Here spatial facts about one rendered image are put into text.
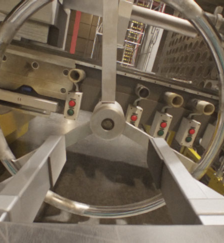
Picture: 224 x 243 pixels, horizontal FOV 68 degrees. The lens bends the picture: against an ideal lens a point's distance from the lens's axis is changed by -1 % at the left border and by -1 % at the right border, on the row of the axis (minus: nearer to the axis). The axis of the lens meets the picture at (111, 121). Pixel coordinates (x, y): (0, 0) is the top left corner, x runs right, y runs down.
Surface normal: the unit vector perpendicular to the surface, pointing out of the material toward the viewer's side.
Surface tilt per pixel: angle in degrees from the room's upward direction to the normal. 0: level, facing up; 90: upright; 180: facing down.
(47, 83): 90
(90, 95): 90
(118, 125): 90
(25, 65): 90
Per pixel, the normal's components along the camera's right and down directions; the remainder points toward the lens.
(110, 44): 0.00, 0.29
